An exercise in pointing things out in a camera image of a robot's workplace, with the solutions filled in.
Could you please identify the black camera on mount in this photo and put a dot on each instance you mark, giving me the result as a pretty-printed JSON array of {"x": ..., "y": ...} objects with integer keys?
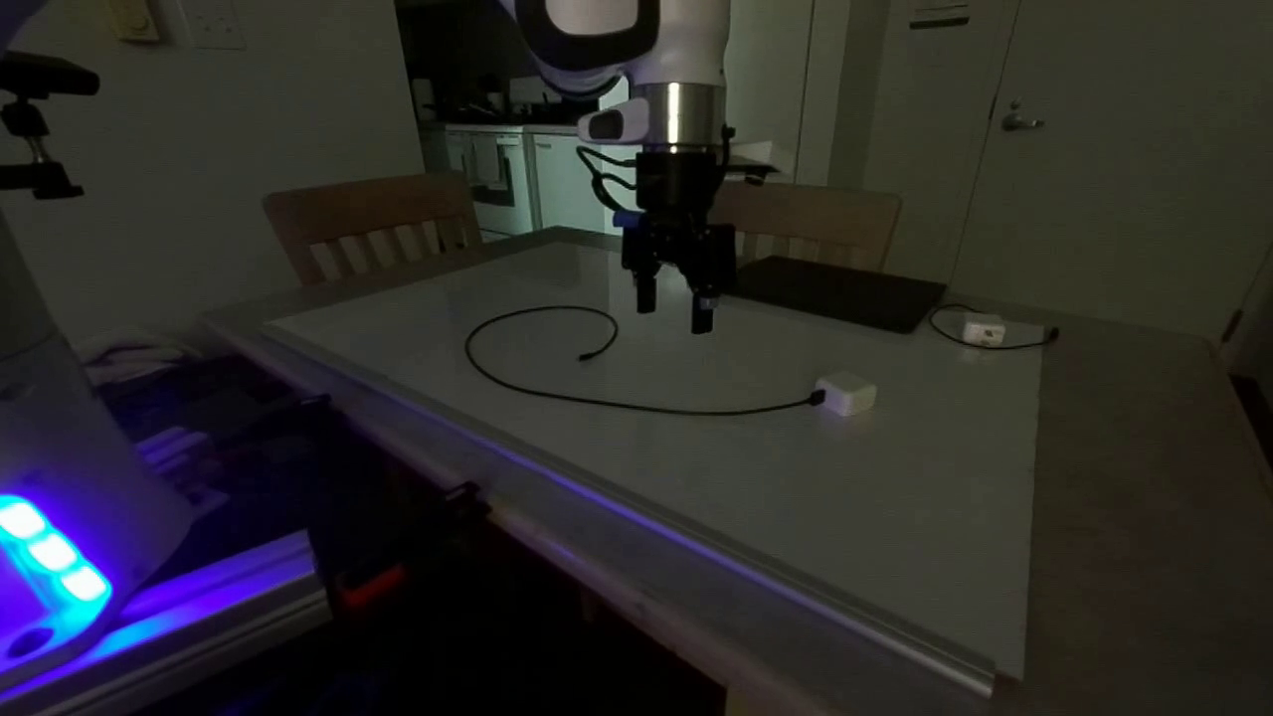
[{"x": 40, "y": 71}]

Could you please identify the aluminium mounting rail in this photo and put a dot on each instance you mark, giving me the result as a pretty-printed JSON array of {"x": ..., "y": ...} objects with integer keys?
[{"x": 223, "y": 599}]

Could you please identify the white robot base blue lights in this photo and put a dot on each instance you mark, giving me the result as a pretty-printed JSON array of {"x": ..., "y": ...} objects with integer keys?
[{"x": 66, "y": 437}]

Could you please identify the small door sign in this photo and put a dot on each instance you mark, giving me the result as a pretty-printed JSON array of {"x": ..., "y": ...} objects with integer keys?
[{"x": 939, "y": 13}]

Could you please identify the white table mat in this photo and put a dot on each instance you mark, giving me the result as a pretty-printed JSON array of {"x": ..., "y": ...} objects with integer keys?
[{"x": 798, "y": 502}]

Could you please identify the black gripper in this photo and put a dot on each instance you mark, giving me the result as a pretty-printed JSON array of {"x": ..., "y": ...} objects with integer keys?
[{"x": 680, "y": 199}]

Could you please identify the light wooden slat-back chair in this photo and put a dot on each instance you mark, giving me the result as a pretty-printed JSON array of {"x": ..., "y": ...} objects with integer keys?
[
  {"x": 373, "y": 205},
  {"x": 822, "y": 220}
]

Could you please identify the white kitchen cabinet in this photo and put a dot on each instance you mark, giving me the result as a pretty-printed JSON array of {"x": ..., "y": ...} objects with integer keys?
[{"x": 557, "y": 192}]

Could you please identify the small yellowish wall plate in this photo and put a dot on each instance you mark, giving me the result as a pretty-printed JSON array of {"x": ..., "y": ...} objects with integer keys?
[{"x": 137, "y": 18}]

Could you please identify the white charger brick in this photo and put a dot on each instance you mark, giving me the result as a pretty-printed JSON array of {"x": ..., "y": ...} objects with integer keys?
[{"x": 849, "y": 395}]

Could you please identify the black closed laptop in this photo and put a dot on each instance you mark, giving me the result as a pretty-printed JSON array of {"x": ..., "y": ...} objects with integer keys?
[{"x": 849, "y": 297}]

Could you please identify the white room door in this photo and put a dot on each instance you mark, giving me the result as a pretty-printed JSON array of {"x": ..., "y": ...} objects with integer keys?
[{"x": 1127, "y": 174}]

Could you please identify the white wall light switch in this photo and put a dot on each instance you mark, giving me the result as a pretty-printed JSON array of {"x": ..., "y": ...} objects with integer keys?
[{"x": 211, "y": 21}]

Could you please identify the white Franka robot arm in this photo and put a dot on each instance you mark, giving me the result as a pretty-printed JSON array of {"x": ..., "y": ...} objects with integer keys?
[{"x": 690, "y": 52}]

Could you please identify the small white device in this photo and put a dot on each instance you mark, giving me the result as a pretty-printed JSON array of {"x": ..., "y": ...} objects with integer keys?
[{"x": 983, "y": 330}]

